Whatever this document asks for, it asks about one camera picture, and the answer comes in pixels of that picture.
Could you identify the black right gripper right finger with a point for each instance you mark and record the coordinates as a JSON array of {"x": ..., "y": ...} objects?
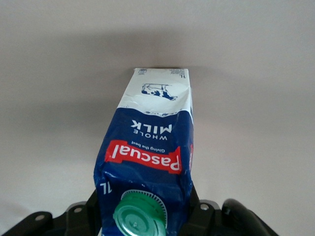
[{"x": 203, "y": 218}]

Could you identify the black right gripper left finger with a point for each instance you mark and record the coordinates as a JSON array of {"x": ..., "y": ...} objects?
[{"x": 81, "y": 221}]

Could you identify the blue white milk carton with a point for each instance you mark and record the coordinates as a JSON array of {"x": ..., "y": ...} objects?
[{"x": 147, "y": 135}]

